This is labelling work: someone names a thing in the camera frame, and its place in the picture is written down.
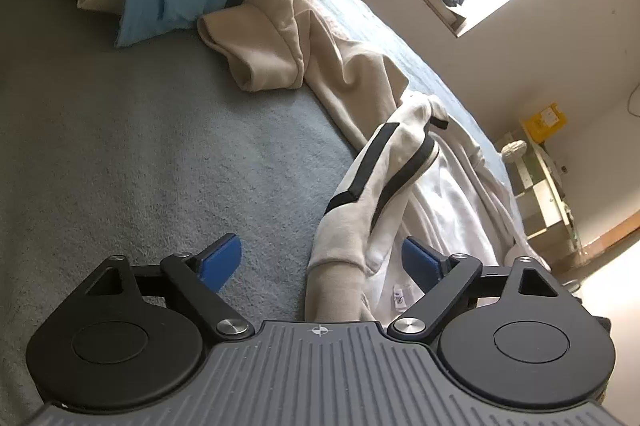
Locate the beige jacket with black trim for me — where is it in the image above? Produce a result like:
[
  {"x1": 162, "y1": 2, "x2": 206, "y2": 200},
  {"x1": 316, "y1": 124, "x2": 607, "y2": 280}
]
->
[{"x1": 198, "y1": 0, "x2": 533, "y2": 324}]

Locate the grey-blue bed blanket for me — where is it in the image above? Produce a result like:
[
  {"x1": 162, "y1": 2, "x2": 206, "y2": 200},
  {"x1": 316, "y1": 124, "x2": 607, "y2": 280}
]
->
[{"x1": 0, "y1": 0, "x2": 516, "y2": 422}]

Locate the carved bedpost finial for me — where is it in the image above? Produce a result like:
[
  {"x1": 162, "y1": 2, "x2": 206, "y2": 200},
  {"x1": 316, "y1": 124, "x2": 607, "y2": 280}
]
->
[{"x1": 500, "y1": 140, "x2": 527, "y2": 164}]

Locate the yellow box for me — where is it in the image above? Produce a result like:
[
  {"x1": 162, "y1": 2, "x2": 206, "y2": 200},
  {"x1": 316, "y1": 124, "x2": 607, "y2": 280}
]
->
[{"x1": 523, "y1": 103, "x2": 567, "y2": 144}]

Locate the cream green bed frame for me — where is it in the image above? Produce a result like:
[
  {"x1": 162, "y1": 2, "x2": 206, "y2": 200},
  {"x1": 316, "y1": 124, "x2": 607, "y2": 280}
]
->
[{"x1": 496, "y1": 128, "x2": 582, "y2": 264}]

